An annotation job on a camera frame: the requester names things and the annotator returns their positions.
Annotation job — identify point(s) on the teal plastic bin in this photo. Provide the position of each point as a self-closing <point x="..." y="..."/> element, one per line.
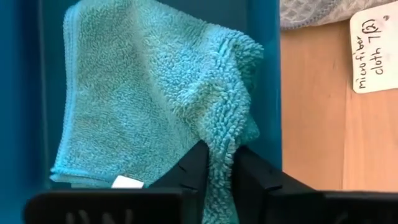
<point x="18" y="93"/>

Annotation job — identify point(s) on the white handwritten paper note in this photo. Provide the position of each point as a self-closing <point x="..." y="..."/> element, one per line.
<point x="373" y="56"/>

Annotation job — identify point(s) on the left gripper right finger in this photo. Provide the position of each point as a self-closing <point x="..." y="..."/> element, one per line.
<point x="258" y="180"/>

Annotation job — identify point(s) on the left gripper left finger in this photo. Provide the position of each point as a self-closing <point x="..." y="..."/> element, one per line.
<point x="192" y="171"/>

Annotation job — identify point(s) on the large grey waffle towel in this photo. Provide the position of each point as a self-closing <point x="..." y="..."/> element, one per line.
<point x="311" y="12"/>

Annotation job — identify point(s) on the teal fluffy microfiber towel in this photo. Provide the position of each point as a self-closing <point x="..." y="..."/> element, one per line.
<point x="140" y="93"/>

